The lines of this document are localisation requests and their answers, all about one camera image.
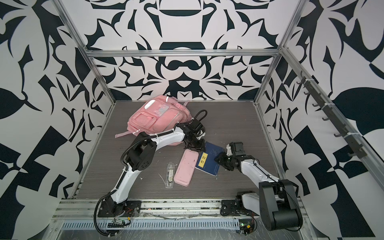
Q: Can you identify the blue notebook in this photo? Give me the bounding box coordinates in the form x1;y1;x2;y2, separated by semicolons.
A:
195;142;225;176

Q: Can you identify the pink student backpack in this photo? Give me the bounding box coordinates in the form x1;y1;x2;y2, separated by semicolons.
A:
115;95;194;138

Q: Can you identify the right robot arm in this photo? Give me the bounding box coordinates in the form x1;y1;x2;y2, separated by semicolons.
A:
215;153;304;232

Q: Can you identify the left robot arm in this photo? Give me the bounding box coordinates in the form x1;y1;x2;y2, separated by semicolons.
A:
95;110;208;217

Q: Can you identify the pink pencil case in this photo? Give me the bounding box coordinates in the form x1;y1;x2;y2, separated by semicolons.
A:
174;150;199;187

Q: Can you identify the clear plastic packet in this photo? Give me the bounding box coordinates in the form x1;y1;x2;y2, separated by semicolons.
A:
165;163;176;189

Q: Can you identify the green lit circuit board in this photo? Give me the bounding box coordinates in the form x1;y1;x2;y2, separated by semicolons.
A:
240;222;258;236

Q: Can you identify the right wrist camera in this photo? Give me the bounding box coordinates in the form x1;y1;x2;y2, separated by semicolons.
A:
226;142;246;157

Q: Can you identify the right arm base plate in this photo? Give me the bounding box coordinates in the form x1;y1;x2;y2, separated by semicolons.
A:
220;200;259;217

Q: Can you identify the white cable duct strip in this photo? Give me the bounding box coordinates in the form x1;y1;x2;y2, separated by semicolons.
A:
62;219;241;231

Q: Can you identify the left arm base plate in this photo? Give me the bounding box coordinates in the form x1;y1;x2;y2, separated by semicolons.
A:
97;200;142;218

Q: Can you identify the aluminium cage frame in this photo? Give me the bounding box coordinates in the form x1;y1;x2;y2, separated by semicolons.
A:
52;1;384;188

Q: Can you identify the wall hook rail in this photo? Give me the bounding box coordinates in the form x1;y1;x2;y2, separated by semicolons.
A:
297;73;368;161

